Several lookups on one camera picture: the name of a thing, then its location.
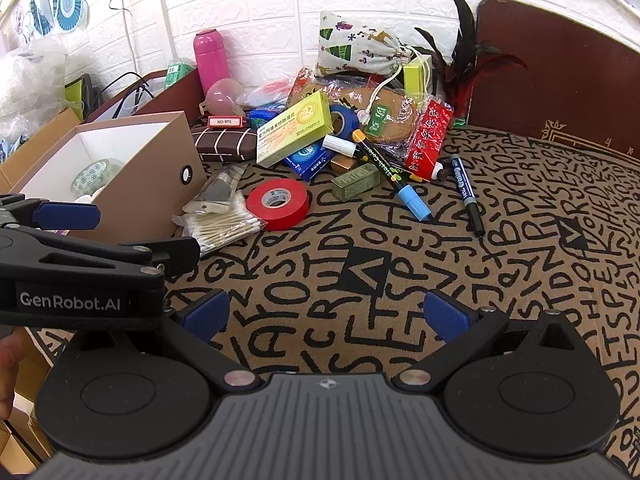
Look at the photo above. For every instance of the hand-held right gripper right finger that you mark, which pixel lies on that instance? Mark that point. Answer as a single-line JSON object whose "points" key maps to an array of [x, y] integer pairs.
{"points": [[445, 312]]}

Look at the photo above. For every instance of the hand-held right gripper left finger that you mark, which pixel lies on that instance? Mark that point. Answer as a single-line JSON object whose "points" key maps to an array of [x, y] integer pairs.
{"points": [[207, 312]]}

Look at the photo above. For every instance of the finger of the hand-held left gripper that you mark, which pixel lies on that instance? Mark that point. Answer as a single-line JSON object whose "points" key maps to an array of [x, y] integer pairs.
{"points": [[70, 216], [175, 252]]}

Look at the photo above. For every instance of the brown white storage box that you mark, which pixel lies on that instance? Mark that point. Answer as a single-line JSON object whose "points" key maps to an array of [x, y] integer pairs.
{"points": [[150, 170]]}

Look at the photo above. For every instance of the dark blue marker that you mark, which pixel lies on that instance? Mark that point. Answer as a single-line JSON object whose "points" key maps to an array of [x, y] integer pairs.
{"points": [[465, 192]]}

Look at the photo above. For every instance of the black marker with blue cap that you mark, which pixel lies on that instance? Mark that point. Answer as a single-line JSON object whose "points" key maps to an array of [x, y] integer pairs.
{"points": [[390, 172]]}

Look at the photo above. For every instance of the person's left hand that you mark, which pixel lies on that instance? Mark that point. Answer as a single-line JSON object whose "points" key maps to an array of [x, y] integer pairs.
{"points": [[9, 375]]}

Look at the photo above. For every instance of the clear printed tape roll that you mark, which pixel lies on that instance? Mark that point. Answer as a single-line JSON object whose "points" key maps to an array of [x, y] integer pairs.
{"points": [[92, 177]]}

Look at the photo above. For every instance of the cotton swab packet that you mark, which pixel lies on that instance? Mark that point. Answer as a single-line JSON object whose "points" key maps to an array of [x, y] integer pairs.
{"points": [[220, 225]]}

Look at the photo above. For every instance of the letter-print brown mat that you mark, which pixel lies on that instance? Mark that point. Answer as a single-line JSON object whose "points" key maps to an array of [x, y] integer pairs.
{"points": [[500, 270]]}

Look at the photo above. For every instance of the clear packet with grey tool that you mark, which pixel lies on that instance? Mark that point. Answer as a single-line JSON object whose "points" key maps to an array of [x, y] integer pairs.
{"points": [[215, 190]]}

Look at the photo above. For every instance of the cardboard box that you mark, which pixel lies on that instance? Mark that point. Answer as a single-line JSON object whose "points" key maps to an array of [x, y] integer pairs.
{"points": [[40, 140]]}

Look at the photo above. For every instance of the brown striped pouch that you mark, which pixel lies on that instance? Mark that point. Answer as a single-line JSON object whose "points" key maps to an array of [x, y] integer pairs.
{"points": [[225, 145]]}

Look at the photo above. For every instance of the lime green black bag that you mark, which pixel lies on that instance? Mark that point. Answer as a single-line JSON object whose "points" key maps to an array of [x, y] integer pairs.
{"points": [[75, 92]]}

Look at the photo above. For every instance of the red electrical tape roll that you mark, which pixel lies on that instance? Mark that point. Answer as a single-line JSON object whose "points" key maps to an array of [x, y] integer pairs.
{"points": [[296, 210]]}

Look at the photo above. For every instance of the red label tag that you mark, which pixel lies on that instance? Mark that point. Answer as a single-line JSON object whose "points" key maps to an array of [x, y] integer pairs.
{"points": [[220, 121]]}

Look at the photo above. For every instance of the dark brown open box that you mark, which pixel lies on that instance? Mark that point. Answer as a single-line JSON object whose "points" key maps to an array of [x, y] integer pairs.
{"points": [[170, 95]]}

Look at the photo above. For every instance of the green tin box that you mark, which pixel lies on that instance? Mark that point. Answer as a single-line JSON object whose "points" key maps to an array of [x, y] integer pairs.
{"points": [[355, 182]]}

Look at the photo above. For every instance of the blue small carton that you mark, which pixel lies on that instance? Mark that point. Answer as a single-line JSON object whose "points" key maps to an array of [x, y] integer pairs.
{"points": [[305, 160]]}

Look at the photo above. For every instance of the pink translucent bulb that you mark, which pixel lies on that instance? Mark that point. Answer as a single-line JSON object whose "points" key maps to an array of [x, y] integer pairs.
{"points": [[222, 97]]}

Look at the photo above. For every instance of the blue tissue packet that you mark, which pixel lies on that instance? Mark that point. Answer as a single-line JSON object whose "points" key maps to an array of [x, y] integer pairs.
{"points": [[267, 115]]}

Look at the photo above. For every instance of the yellow-green medicine box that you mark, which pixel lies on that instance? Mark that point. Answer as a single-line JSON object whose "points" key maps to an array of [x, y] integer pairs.
{"points": [[290, 132]]}

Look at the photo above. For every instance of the red printed packet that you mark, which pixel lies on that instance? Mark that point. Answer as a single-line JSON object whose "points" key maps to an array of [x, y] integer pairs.
{"points": [[427, 140]]}

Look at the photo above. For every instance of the gold small box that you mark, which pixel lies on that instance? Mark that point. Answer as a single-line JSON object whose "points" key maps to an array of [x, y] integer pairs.
{"points": [[345, 162]]}

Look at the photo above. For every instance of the green packet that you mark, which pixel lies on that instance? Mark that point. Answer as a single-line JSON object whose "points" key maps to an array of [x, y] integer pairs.
{"points": [[177, 70]]}

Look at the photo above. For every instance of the clear pink plastic bag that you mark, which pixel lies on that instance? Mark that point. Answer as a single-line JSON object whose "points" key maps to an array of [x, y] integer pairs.
{"points": [[267, 91]]}

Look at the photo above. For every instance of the white glue stick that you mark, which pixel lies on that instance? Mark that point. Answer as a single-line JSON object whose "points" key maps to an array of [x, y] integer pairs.
{"points": [[337, 144]]}

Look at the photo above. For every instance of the pink bottle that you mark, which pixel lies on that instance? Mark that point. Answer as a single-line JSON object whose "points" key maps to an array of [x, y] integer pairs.
{"points": [[211, 60]]}

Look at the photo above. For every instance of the packed woven insoles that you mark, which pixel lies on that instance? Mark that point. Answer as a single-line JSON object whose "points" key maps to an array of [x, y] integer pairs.
{"points": [[400, 120]]}

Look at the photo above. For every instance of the green label tag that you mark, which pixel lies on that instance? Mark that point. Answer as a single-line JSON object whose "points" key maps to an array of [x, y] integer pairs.
{"points": [[380, 115]]}

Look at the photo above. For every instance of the blue paper fan decoration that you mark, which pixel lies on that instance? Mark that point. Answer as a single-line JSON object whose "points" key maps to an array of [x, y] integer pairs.
{"points": [[42, 7], [70, 0]]}

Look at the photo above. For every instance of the blue tape roll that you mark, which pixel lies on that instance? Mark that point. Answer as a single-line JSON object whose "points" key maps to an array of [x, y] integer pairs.
{"points": [[354, 120]]}

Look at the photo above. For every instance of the lime green small box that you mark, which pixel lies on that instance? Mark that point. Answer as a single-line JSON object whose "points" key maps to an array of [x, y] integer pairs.
{"points": [[415, 77]]}

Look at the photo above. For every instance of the dark wooden headboard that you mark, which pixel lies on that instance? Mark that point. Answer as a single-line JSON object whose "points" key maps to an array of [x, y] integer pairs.
{"points": [[560, 85]]}

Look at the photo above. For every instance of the black red feather toy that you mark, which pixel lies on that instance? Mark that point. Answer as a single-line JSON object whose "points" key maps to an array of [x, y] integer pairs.
{"points": [[462, 50]]}

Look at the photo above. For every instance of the tree-print cloth pouch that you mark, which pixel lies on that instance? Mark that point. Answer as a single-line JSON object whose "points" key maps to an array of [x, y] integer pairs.
{"points": [[360, 45]]}

